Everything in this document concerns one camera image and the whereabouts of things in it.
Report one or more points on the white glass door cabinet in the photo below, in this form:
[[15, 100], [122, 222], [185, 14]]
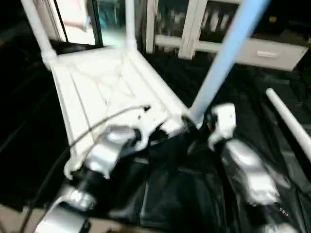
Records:
[[194, 24]]

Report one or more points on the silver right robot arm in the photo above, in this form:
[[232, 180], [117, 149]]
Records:
[[252, 174]]

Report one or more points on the white drawer unit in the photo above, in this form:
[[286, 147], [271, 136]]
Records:
[[272, 53]]

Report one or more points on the white plastic table leg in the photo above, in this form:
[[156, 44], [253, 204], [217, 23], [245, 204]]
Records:
[[39, 34], [130, 24], [291, 121], [223, 63]]

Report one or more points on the black table mat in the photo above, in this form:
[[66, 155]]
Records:
[[184, 194]]

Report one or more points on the white plastic table top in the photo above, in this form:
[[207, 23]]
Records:
[[112, 87]]

